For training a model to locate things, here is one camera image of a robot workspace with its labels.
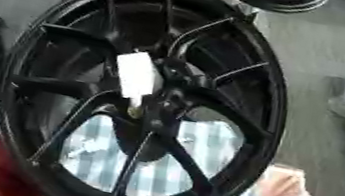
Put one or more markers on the white pin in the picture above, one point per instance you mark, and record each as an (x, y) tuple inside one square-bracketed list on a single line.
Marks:
[(137, 75)]

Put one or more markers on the black spoked wheel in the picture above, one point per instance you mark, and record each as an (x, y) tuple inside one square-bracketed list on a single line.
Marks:
[(227, 113)]

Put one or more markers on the red cloth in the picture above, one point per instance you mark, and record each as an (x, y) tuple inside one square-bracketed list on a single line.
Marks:
[(2, 175)]

